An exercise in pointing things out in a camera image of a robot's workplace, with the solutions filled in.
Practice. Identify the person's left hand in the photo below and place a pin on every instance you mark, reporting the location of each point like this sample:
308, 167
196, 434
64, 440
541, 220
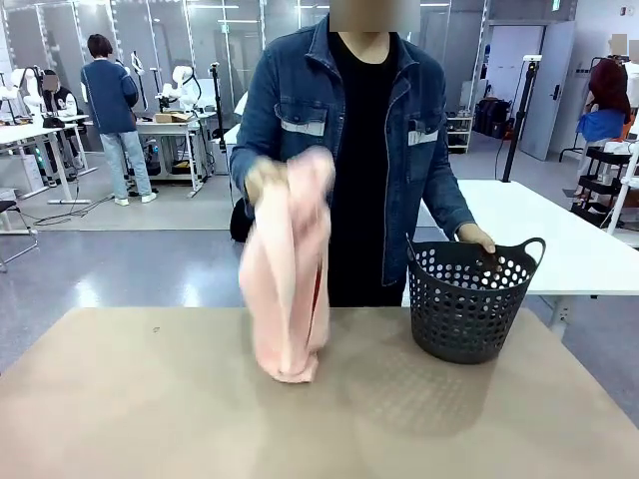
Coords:
474, 235

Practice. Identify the person's right hand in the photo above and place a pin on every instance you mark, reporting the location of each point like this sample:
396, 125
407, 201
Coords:
264, 177

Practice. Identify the dark grey perforated laundry basket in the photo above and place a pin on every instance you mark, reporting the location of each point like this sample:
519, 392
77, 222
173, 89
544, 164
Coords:
449, 339

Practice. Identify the pink terry towel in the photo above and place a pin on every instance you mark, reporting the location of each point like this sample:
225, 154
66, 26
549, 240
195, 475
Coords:
279, 299

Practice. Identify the person's left forearm denim sleeve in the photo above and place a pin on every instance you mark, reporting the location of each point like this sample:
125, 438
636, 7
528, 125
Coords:
451, 204

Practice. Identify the person's right forearm denim sleeve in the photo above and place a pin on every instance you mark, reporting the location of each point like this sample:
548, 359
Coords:
242, 169

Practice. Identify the black bag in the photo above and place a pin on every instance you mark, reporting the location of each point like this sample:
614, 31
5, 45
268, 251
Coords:
239, 222

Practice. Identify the large white table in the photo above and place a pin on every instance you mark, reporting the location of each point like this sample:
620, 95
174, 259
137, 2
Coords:
549, 224

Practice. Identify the thin black tripod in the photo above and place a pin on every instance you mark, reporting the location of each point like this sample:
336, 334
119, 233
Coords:
217, 110

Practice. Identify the person in denim jacket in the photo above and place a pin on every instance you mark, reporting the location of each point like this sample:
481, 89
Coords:
364, 149

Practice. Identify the white shoe rack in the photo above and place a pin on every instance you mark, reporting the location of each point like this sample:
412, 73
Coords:
459, 132

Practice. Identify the white lab desk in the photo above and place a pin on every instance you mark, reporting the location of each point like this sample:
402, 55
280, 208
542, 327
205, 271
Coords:
170, 127
35, 132

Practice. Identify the brown cardboard box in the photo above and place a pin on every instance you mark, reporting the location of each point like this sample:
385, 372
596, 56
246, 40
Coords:
170, 118

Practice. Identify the black unit under desk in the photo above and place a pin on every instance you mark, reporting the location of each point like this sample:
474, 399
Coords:
151, 159

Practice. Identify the tall black tripod stand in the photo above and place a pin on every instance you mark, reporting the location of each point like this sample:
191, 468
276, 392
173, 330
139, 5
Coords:
519, 125

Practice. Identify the black suitcase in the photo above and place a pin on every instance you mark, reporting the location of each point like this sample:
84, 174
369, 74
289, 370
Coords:
491, 117

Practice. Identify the black utility cart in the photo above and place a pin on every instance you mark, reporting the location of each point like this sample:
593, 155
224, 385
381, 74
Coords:
599, 174

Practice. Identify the grey open door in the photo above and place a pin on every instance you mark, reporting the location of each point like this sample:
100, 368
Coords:
546, 90

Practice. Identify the blue cloth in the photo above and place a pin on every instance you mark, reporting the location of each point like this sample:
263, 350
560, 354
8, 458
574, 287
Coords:
596, 125

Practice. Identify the standing person in blue jacket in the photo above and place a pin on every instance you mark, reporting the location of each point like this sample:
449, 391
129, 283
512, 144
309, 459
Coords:
110, 95

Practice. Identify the seated person black white jacket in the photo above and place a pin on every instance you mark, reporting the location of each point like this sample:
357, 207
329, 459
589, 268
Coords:
62, 100

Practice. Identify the white drawer cabinet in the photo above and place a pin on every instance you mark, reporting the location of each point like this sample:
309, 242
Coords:
27, 172

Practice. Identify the black metal chair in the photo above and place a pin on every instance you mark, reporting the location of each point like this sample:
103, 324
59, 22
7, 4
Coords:
10, 207

